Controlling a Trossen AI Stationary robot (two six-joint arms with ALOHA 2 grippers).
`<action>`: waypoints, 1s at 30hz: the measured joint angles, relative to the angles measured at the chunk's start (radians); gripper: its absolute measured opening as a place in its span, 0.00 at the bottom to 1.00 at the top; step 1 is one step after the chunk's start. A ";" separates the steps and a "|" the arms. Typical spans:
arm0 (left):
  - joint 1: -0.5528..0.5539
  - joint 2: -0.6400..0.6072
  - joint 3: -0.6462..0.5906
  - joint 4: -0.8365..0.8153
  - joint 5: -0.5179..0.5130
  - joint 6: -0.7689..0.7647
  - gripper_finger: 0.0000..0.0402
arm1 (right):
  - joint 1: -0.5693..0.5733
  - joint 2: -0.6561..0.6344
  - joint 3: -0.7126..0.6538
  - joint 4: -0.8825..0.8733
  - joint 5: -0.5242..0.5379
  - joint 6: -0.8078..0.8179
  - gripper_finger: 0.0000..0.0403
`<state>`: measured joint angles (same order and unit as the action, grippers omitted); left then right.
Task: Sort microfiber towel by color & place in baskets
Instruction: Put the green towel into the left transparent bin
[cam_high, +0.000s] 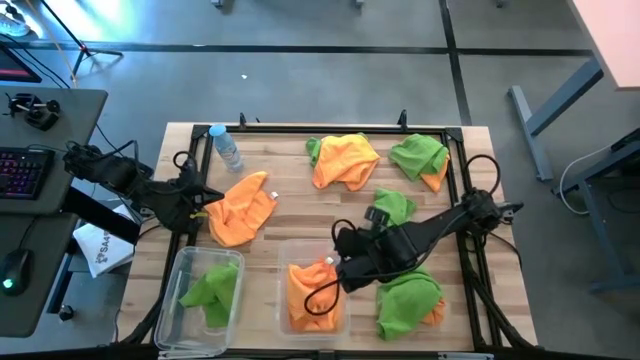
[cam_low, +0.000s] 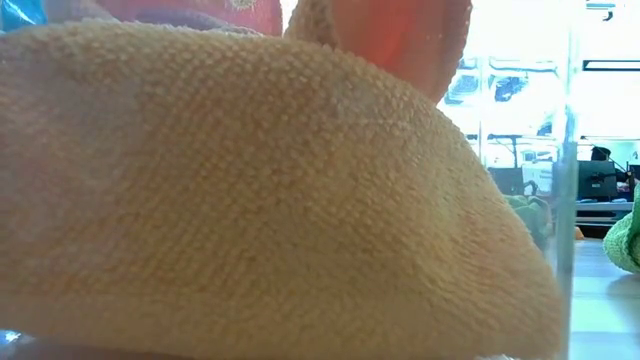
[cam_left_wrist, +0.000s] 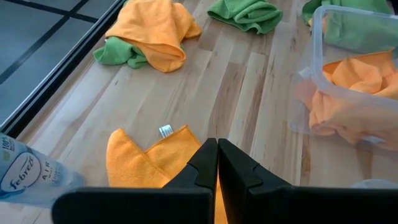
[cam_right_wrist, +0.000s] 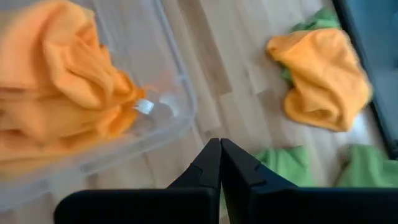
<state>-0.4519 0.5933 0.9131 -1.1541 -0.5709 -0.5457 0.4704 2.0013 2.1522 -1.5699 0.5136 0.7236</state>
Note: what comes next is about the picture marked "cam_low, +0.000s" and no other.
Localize green microfiber towel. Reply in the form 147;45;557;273
602;182;640;275
503;193;554;251

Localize black background monitor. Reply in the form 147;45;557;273
488;167;525;196
577;159;620;202

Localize clear plastic bin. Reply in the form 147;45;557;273
0;0;584;360

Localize grey background desk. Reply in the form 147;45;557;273
574;200;636;226

